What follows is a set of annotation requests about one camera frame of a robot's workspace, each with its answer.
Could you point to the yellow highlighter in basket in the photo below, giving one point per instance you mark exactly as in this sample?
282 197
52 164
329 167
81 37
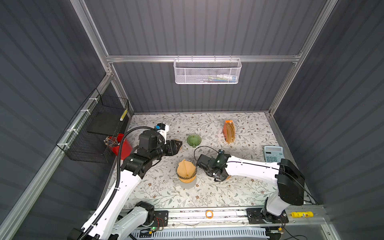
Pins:
124 115

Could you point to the orange coffee filter box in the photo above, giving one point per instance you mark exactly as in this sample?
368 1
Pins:
229 124

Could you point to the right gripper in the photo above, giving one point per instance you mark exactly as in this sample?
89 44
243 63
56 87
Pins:
220 178

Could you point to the green glass dripper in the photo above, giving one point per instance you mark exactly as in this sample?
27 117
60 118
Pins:
194 140

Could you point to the black wire wall basket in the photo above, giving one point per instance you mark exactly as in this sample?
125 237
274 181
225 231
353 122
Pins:
84 139

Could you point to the white wire mesh basket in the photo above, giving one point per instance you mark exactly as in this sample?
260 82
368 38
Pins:
207 71

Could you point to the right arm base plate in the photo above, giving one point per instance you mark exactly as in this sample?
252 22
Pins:
261 216

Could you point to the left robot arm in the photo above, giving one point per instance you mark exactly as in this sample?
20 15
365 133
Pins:
104 223

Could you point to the light blue calculator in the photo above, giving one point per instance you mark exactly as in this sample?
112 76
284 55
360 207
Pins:
273 154

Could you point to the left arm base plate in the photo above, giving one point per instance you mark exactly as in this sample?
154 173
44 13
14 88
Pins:
159 219

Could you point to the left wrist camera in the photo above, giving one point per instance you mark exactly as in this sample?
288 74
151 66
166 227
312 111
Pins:
162 129

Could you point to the red ribbed utensil cup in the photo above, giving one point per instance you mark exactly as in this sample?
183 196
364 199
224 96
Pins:
114 143

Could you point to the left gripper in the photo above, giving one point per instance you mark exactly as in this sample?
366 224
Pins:
171 147

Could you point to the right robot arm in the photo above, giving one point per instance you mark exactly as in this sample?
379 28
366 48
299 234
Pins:
285 176

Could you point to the brown paper coffee filters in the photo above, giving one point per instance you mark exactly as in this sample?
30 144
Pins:
229 134

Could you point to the single brown paper filter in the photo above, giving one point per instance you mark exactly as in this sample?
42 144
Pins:
186 168

